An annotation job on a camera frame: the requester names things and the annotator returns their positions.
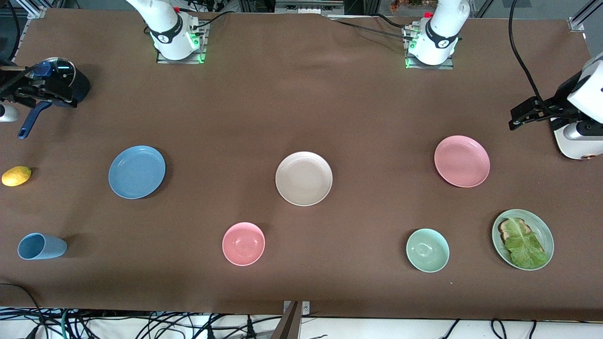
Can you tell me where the glass lid blue knob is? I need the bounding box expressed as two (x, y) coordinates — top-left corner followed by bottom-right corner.
(27, 57), (76, 97)

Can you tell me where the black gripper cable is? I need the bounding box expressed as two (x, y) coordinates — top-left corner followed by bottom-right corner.
(7, 0), (22, 64)
(507, 0), (545, 104)

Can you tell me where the small metal bracket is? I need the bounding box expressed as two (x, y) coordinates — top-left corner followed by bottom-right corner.
(283, 300), (311, 315)

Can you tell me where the dark brown post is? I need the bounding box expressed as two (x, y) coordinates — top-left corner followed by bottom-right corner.
(271, 301), (302, 339)

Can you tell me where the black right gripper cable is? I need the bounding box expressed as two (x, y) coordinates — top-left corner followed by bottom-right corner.
(7, 0), (22, 64)

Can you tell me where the dark blue saucepan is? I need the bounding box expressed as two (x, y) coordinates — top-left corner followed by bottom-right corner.
(18, 57), (91, 140)

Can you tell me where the grey metal equipment box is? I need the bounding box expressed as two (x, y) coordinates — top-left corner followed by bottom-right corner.
(276, 0), (344, 15)

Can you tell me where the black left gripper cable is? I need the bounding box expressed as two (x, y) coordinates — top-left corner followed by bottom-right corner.
(507, 0), (545, 104)

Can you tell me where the green plate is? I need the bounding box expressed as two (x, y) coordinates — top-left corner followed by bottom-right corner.
(491, 209), (555, 271)

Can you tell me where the white toaster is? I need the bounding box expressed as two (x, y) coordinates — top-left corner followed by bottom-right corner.
(552, 118), (603, 161)

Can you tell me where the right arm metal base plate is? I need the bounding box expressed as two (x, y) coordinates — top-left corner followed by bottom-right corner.
(156, 21), (208, 64)

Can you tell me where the yellow lemon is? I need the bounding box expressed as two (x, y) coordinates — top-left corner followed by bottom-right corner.
(1, 166), (33, 187)

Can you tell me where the blue cup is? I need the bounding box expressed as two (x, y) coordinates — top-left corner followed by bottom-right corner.
(17, 233), (68, 260)

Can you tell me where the green bowl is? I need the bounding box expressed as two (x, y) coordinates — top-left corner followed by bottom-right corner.
(406, 228), (450, 274)

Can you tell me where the pink bowl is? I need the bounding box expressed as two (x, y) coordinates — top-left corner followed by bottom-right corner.
(222, 222), (266, 267)

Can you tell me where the green lettuce leaf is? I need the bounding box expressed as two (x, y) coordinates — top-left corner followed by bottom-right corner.
(504, 218), (549, 270)

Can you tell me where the bread slice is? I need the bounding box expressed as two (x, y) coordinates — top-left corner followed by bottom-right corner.
(498, 218), (547, 257)

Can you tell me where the brown table mat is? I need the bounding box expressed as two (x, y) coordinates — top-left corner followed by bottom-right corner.
(0, 7), (603, 322)

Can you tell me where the beige plate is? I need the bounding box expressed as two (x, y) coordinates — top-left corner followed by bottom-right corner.
(275, 151), (334, 207)

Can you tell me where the pink plate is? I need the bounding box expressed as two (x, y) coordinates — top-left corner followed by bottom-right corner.
(434, 135), (491, 188)

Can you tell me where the black base cable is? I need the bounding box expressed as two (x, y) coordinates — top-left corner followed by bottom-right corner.
(191, 10), (236, 30)
(330, 16), (415, 39)

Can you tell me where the aluminium frame profile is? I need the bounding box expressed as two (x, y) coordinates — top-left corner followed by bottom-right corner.
(568, 0), (603, 32)
(9, 0), (48, 19)

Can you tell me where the blue plate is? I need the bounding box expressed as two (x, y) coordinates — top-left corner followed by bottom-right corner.
(108, 145), (166, 200)

